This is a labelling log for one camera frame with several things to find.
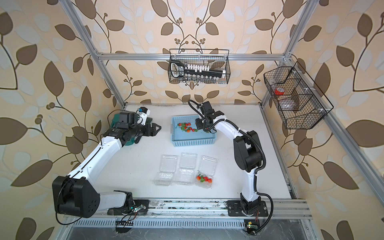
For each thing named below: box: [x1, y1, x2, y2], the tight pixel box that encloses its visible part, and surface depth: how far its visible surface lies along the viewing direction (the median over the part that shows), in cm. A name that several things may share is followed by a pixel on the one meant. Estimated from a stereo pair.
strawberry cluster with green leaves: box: [175, 122, 199, 133], surface depth 107 cm
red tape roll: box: [274, 87, 285, 96], surface depth 84 cm
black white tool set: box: [169, 60, 227, 79], surface depth 84 cm
